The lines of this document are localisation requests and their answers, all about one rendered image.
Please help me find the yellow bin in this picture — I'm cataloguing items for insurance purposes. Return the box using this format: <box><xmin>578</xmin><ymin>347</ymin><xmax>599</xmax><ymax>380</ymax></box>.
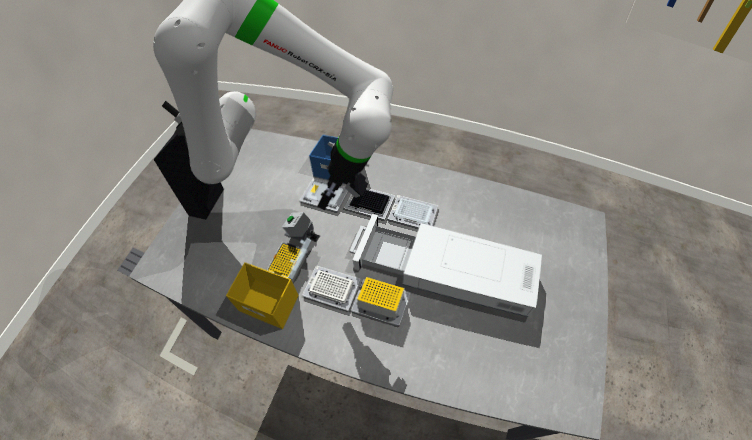
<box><xmin>226</xmin><ymin>263</ymin><xmax>299</xmax><ymax>329</ymax></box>

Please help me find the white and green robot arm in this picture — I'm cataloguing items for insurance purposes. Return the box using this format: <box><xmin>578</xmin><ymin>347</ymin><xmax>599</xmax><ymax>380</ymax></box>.
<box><xmin>153</xmin><ymin>0</ymin><xmax>393</xmax><ymax>198</ymax></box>

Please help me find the blue bin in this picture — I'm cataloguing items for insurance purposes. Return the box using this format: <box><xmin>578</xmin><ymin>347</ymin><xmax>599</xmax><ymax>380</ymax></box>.
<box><xmin>309</xmin><ymin>135</ymin><xmax>338</xmax><ymax>180</ymax></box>

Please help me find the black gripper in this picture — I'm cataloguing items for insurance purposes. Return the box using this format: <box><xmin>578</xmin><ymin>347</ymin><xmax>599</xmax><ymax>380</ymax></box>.
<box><xmin>317</xmin><ymin>161</ymin><xmax>356</xmax><ymax>210</ymax></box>

